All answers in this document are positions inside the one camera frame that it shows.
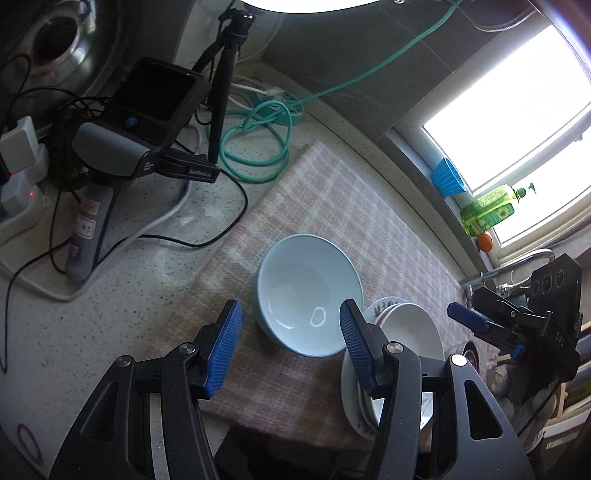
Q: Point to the white rag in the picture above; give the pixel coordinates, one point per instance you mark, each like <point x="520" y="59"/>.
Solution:
<point x="528" y="416"/>

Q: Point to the white power adapter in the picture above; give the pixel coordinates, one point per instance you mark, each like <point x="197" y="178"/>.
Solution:
<point x="19" y="146"/>

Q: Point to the chrome kitchen faucet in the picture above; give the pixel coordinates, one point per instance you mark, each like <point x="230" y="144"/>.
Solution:
<point x="483" y="278"/>

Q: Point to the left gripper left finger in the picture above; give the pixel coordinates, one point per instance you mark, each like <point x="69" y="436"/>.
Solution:
<point x="110" y="438"/>

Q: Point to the steel pot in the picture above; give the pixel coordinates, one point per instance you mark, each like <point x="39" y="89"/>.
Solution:
<point x="69" y="44"/>

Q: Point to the white power strip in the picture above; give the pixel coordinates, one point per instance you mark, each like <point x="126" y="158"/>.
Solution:
<point x="22" y="202"/>

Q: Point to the blue fluted plastic cup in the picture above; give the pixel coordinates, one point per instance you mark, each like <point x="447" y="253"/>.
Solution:
<point x="447" y="179"/>

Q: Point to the black tripod stand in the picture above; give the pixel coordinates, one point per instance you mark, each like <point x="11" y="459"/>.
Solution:
<point x="233" y="30"/>

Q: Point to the light blue ceramic bowl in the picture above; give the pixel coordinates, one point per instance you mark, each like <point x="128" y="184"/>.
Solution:
<point x="300" y="285"/>

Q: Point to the pink checked cloth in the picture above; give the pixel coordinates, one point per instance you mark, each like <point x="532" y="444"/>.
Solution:
<point x="273" y="390"/>

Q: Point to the black phone on mount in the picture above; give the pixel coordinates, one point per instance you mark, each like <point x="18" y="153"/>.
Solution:
<point x="153" y="102"/>

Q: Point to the white ceramic bowl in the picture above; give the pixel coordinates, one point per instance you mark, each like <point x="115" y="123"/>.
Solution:
<point x="411" y="325"/>

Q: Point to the green dish soap bottle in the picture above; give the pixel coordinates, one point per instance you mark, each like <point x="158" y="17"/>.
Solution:
<point x="492" y="208"/>

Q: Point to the orange fruit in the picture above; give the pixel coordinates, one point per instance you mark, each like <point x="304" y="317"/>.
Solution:
<point x="485" y="242"/>

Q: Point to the grey device with handle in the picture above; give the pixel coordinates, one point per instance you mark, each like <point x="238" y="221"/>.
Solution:
<point x="114" y="161"/>

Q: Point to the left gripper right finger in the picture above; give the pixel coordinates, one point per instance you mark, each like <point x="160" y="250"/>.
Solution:
<point x="440" y="420"/>

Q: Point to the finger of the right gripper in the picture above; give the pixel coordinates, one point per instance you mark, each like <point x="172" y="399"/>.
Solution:
<point x="469" y="318"/>

